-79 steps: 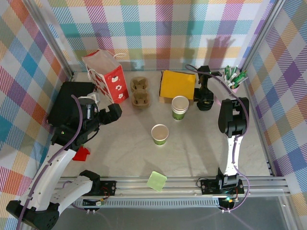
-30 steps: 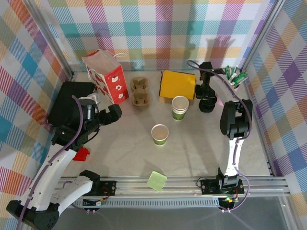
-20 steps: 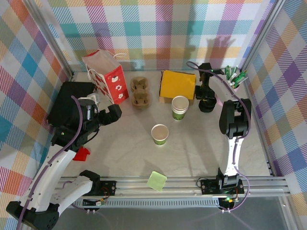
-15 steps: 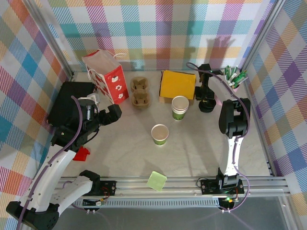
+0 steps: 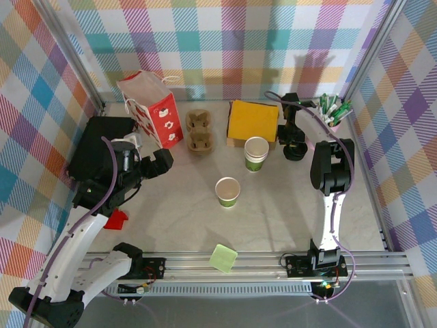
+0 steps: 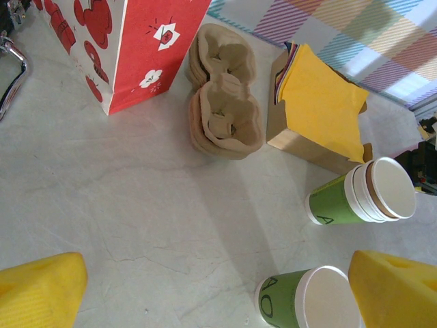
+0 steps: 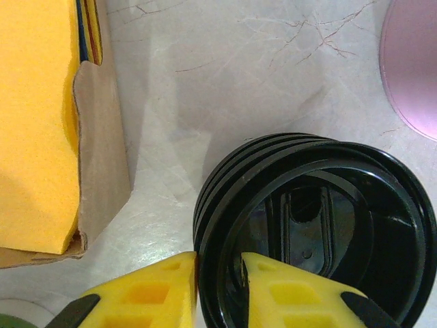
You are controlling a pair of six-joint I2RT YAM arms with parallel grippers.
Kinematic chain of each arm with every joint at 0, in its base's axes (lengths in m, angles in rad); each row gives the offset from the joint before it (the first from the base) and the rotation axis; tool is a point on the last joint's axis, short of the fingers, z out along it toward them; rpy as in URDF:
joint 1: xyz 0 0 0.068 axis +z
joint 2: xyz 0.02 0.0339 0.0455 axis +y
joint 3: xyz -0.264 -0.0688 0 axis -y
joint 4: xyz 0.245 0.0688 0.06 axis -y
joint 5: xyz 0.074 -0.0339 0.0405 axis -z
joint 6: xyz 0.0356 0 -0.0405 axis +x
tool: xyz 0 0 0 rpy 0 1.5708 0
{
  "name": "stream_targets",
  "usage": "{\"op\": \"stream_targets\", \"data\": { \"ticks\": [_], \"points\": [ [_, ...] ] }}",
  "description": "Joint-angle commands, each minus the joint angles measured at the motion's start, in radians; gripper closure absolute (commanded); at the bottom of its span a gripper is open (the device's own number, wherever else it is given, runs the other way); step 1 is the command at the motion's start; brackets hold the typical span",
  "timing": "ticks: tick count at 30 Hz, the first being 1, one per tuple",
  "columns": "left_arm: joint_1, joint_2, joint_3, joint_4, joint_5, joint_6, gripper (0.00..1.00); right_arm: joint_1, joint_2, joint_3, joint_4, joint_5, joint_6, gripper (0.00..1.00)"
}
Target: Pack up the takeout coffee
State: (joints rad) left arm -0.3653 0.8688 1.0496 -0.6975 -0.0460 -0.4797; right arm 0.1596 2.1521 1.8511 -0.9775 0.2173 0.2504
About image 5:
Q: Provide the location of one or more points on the red white paper gift bag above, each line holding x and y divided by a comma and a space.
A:
164, 119

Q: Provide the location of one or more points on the green white paper cup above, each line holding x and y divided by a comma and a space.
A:
228, 201
254, 167

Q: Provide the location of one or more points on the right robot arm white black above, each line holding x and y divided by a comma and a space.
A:
333, 222

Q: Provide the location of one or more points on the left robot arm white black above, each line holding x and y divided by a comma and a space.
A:
78, 235

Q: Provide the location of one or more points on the stacked paper cups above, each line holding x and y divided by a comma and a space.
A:
256, 145

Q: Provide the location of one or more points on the pink cylindrical holder cup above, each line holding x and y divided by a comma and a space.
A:
336, 128

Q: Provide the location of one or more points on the brown cardboard napkin box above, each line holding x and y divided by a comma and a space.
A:
235, 143

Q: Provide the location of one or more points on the red house-shaped block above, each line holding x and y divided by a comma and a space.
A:
114, 222

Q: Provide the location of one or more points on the colourful plaid backdrop panel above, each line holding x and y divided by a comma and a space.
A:
218, 41
24, 119
409, 136

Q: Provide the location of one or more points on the green sticky note pad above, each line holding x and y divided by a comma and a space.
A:
223, 258

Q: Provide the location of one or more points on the small circuit board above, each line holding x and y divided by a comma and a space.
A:
140, 289
324, 286

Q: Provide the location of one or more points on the aluminium side rail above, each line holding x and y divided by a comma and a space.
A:
370, 181

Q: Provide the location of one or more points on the aluminium frame post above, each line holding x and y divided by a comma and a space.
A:
372, 48
73, 65

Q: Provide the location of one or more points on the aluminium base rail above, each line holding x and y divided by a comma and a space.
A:
259, 264

